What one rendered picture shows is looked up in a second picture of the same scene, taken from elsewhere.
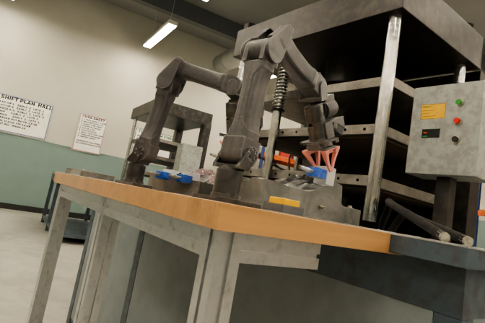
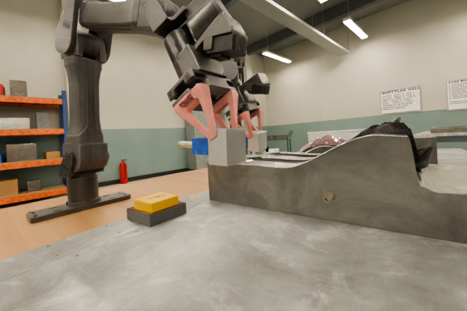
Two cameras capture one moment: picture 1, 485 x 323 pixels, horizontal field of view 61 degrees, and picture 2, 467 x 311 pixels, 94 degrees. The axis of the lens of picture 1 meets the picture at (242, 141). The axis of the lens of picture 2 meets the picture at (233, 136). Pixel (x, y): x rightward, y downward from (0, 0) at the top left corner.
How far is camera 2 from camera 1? 1.31 m
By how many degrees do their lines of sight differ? 74
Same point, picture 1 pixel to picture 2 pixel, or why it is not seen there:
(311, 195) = (298, 173)
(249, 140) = (67, 145)
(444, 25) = not seen: outside the picture
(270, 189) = (218, 174)
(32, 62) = (394, 64)
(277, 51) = (63, 39)
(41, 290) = not seen: hidden behind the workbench
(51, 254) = not seen: hidden behind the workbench
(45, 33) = (396, 42)
